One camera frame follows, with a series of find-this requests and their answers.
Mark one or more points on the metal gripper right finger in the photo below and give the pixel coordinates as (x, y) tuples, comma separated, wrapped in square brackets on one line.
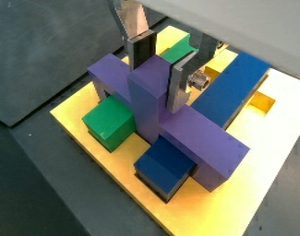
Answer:
[(185, 67)]

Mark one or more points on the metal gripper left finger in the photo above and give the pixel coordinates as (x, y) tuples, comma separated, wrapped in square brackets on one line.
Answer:
[(138, 37)]

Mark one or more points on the purple cross-shaped block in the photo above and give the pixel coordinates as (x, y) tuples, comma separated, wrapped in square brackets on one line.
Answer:
[(182, 137)]

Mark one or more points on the yellow slotted base board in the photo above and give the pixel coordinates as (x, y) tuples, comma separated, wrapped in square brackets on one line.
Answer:
[(266, 126)]

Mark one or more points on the green long bar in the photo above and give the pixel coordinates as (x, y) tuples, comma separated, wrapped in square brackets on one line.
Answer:
[(110, 123)]

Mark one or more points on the blue long bar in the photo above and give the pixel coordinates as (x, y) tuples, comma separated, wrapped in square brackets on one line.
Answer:
[(225, 92)]

